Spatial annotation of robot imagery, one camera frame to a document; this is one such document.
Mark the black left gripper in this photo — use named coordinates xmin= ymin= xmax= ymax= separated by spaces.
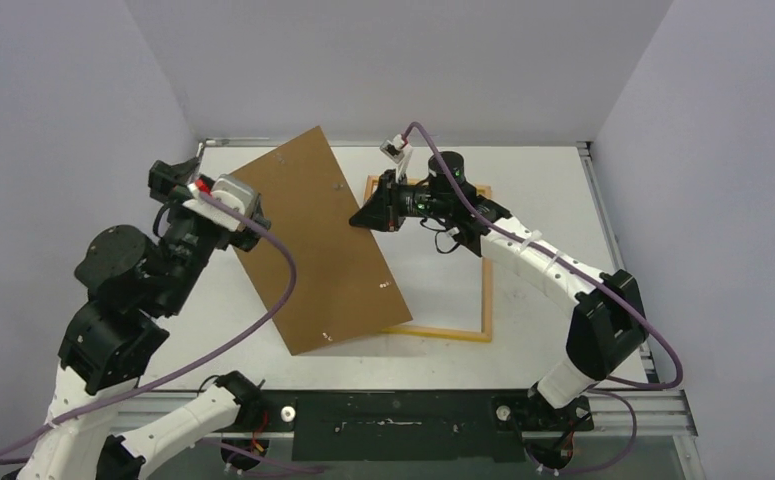
xmin=160 ymin=155 xmax=273 ymax=311

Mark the brown cardboard backing board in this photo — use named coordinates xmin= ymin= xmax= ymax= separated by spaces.
xmin=232 ymin=127 xmax=412 ymax=355

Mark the yellow wooden picture frame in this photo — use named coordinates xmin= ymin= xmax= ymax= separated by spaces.
xmin=363 ymin=174 xmax=494 ymax=344

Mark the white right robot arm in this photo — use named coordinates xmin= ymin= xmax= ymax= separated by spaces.
xmin=349 ymin=151 xmax=648 ymax=429

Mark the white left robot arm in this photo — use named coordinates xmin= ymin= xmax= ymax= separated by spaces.
xmin=13 ymin=160 xmax=269 ymax=479

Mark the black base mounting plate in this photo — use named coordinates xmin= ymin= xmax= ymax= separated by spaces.
xmin=196 ymin=389 xmax=595 ymax=464

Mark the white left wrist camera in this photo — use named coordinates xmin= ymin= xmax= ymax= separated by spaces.
xmin=182 ymin=174 xmax=260 ymax=232

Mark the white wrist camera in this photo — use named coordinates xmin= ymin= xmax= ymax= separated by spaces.
xmin=182 ymin=174 xmax=260 ymax=232
xmin=379 ymin=134 xmax=413 ymax=183

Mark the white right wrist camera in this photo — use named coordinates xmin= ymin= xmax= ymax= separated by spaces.
xmin=379 ymin=134 xmax=413 ymax=183

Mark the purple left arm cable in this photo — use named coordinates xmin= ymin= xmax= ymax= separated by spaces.
xmin=0 ymin=188 xmax=329 ymax=478

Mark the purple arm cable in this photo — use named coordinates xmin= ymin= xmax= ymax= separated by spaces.
xmin=402 ymin=121 xmax=685 ymax=477
xmin=0 ymin=188 xmax=329 ymax=478

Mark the aluminium front rail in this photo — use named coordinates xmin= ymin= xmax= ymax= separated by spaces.
xmin=111 ymin=390 xmax=699 ymax=437

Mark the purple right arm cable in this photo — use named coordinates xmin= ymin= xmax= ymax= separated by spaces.
xmin=402 ymin=121 xmax=685 ymax=477

